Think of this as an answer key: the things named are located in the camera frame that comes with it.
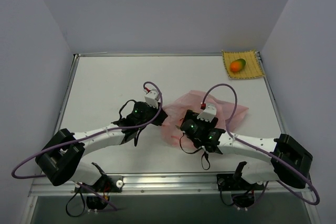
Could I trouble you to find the pink plastic bag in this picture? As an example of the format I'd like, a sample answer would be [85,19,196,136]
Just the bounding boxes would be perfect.
[160,90,249,150]

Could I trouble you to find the orange green fake mango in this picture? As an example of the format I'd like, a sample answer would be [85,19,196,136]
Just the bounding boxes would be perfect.
[229,58,246,73]

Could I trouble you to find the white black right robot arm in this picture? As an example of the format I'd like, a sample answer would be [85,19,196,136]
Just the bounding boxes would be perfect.
[180,110,313,189]

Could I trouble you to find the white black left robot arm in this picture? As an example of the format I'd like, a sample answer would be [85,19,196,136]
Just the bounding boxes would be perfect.
[35,101,167,192]

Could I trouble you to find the yellow woven mat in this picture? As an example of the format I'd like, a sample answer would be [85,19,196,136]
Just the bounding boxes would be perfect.
[222,50,265,80]

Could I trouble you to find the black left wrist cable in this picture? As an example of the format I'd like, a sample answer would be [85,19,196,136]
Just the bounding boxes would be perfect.
[115,100,137,124]

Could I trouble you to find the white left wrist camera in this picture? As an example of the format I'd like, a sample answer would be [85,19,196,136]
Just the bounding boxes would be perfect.
[144,88,160,109]

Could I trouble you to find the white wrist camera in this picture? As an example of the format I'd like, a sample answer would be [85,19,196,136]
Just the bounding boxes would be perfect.
[197,103,217,122]
[144,88,160,109]

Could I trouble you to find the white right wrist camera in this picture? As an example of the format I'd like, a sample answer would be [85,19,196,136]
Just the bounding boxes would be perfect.
[197,103,217,122]

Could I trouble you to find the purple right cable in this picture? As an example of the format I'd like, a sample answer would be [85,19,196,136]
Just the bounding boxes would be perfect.
[201,84,321,206]

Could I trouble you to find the purple cable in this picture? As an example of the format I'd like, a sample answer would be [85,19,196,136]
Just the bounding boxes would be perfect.
[201,84,321,206]
[12,81,164,180]

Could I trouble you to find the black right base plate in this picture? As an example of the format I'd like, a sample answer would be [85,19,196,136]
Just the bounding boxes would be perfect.
[216,173,265,191]

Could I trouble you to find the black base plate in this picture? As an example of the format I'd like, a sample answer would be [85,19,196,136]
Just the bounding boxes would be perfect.
[216,173,265,191]
[80,175,124,193]

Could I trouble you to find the aluminium front rail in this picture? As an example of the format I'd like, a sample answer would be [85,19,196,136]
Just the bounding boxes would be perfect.
[28,173,279,196]

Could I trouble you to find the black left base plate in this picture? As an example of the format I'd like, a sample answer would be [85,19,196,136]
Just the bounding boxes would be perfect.
[80,175,124,193]

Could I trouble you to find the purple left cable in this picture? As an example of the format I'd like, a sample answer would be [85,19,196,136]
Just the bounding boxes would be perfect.
[12,81,164,180]

